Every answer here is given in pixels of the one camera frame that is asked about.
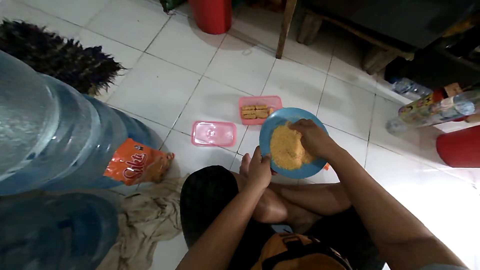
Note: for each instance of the person's left hand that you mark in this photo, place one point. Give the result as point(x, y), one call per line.
point(258, 174)

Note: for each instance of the person's right hand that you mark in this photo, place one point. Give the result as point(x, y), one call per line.
point(314, 138)

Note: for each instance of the person's right fingers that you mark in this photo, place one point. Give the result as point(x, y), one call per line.
point(300, 125)

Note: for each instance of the person's left thumb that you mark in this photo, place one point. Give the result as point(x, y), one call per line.
point(266, 159)

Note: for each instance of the person's left fingers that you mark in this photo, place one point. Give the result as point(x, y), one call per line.
point(257, 153)

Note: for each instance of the blue round plate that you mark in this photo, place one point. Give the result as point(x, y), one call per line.
point(265, 138)

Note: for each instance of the person's right forearm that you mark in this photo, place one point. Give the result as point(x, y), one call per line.
point(382, 206)

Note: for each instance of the person's left forearm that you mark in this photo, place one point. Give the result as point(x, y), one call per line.
point(228, 225)

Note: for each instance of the heap of orange breadcrumbs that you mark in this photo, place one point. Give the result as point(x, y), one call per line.
point(287, 150)

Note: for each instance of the pile of breaded pieces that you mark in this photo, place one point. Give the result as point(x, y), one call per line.
point(261, 113)

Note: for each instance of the pink rectangular plastic container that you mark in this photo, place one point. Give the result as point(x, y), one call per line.
point(262, 99)

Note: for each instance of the pink translucent plastic lid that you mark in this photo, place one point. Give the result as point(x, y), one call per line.
point(213, 134)

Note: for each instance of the person's legs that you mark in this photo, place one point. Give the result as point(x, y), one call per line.
point(210, 198)

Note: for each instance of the thin wooden leg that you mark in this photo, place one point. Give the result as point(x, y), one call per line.
point(285, 30)

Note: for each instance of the clear plastic bottle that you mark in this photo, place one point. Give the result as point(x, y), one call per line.
point(410, 88)

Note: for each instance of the yellow and red packet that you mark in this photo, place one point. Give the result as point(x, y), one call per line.
point(422, 104)

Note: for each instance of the beige crumpled cloth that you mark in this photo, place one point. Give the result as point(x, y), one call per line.
point(150, 221)

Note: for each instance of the dark wooden furniture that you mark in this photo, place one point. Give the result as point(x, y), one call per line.
point(375, 22)

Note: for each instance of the orange plastic packet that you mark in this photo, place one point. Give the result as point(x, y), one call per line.
point(129, 161)

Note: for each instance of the clear bottle with colourful label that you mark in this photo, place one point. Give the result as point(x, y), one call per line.
point(435, 112)

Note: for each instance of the red cylindrical bucket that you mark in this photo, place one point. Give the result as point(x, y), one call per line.
point(212, 15)

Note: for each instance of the red plastic container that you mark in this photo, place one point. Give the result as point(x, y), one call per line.
point(459, 147)

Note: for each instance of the dark green bag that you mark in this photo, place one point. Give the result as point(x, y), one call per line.
point(170, 3)

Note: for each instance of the large clear blue water jug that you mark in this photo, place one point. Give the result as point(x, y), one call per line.
point(67, 127)

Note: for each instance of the dark shaggy rug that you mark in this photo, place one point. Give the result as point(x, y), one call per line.
point(60, 60)

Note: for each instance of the large dark blue water jug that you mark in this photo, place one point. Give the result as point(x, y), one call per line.
point(48, 232)

